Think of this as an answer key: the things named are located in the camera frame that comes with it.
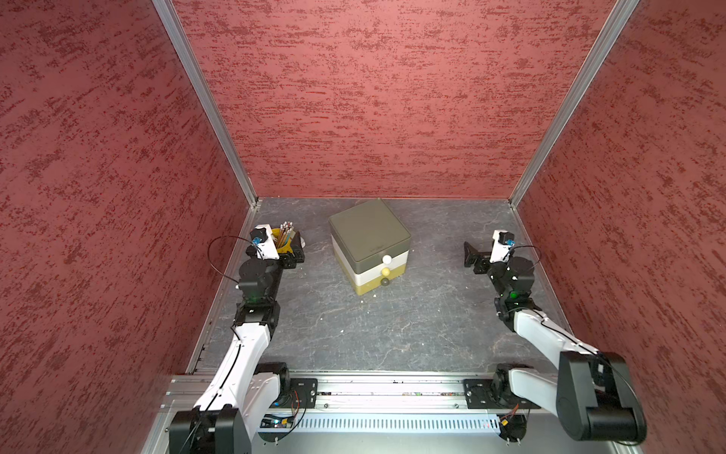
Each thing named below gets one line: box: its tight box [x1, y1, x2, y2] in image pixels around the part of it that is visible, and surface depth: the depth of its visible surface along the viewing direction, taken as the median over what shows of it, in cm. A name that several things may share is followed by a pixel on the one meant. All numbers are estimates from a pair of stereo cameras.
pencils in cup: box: [276, 220, 296, 248], surface depth 91 cm
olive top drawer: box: [339, 238, 411, 274], surface depth 82 cm
